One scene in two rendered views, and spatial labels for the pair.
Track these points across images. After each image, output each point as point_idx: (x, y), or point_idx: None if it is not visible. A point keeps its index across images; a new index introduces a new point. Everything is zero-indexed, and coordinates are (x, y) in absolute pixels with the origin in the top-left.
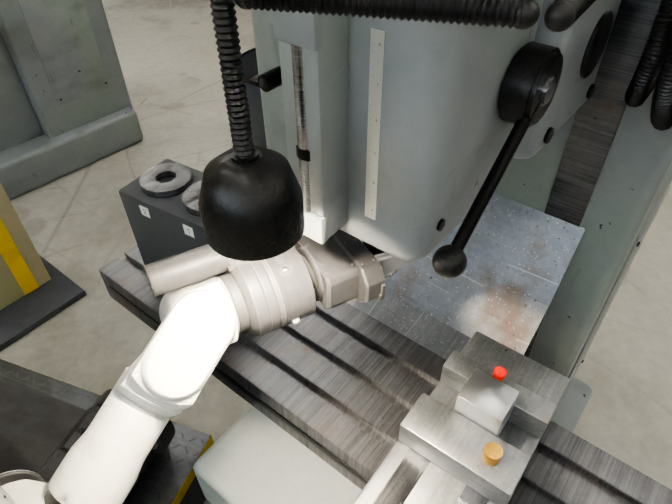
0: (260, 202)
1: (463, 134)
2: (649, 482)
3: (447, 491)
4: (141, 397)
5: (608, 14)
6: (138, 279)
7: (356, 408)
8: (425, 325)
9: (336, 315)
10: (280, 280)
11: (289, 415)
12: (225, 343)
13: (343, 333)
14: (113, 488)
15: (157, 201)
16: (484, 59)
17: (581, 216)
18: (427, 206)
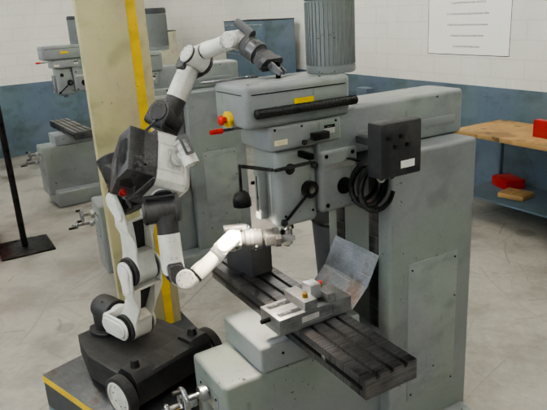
0: (241, 197)
1: (288, 195)
2: (365, 327)
3: (291, 307)
4: (215, 250)
5: (344, 177)
6: (224, 267)
7: None
8: None
9: (289, 283)
10: (253, 233)
11: (259, 303)
12: (236, 242)
13: (288, 287)
14: (203, 269)
15: None
16: (291, 181)
17: (377, 250)
18: (280, 210)
